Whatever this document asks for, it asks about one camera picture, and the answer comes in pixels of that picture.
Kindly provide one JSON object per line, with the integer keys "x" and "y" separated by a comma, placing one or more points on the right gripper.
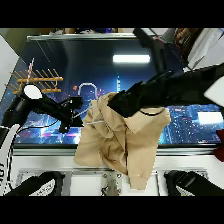
{"x": 128, "y": 100}

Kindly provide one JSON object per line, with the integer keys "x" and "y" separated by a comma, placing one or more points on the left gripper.
{"x": 65, "y": 115}

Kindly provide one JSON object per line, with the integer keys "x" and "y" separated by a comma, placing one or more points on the white clothes hanger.
{"x": 95, "y": 123}

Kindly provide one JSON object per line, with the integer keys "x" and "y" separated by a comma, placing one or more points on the beige shirt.
{"x": 140, "y": 143}

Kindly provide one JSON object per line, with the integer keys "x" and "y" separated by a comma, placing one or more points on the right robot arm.
{"x": 186, "y": 88}

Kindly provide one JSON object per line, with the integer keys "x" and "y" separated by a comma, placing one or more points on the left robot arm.
{"x": 40, "y": 104}

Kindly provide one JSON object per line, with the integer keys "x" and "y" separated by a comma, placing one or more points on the wooden hanger rack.
{"x": 40, "y": 80}

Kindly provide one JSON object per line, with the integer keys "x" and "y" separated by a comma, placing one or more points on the red garment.
{"x": 220, "y": 146}

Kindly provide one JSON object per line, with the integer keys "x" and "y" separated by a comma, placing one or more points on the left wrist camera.
{"x": 76, "y": 102}

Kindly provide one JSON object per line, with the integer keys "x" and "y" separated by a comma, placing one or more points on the silver frame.
{"x": 90, "y": 165}

